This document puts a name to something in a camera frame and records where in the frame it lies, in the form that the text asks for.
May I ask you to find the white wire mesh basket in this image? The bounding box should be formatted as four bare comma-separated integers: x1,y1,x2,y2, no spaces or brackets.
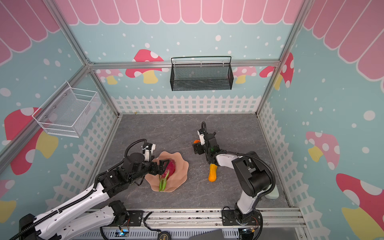
32,82,102,138

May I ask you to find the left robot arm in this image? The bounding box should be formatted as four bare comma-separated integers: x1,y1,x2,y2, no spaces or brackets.
12,139,171,240

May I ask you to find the black wire mesh basket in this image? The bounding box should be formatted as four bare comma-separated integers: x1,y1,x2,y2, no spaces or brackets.
170,56,234,91

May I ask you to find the pink dragon fruit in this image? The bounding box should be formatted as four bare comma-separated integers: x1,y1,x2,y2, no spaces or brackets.
159,160,176,192

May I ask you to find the black cable on rail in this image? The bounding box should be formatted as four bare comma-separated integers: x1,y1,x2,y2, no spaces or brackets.
142,211,163,233

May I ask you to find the pink scalloped fruit bowl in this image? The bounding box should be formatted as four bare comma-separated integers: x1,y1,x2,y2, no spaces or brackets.
145,151,189,193

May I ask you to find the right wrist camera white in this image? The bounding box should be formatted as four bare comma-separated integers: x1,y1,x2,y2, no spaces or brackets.
198,129,205,146

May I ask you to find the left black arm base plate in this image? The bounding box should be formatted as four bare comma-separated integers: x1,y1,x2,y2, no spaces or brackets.
119,210,144,228

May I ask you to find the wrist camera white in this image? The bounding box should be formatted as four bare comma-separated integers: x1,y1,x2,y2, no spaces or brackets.
198,129,205,146
142,143,156,162

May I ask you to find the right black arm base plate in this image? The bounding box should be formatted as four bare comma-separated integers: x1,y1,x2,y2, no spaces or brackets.
221,209,263,226

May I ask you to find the aluminium mounting rail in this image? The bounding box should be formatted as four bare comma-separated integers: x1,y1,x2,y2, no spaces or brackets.
78,207,312,240

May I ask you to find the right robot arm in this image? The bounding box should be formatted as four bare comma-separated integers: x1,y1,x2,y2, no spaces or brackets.
193,127,276,226

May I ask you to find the black round tape measure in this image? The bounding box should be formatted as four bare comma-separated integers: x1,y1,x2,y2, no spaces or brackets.
157,231,172,240

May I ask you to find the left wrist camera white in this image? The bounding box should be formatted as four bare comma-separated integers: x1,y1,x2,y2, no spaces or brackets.
142,143,156,162

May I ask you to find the yellow orange squash fruit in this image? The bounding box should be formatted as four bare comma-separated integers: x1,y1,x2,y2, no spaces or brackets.
209,164,218,183

